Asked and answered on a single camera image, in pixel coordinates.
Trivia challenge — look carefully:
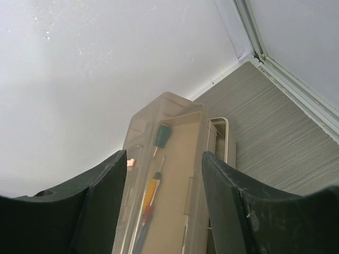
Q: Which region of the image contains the green handled screwdriver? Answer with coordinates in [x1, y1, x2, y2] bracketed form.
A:
[153, 124, 172, 158]

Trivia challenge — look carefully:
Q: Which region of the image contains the yellow handled tool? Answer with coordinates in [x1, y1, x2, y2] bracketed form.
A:
[143, 156, 166, 212]

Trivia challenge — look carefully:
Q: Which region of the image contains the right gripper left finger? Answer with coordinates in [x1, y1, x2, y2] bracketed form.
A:
[1, 150, 127, 253]

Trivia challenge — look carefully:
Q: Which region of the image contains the blue handled screwdriver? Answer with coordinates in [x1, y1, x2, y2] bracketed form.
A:
[133, 205, 153, 253]

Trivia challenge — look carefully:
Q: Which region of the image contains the brown translucent toolbox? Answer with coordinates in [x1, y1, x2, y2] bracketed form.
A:
[112, 92, 236, 253]

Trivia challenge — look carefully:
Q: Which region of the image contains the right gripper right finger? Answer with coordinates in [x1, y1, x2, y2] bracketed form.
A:
[202, 152, 338, 253]

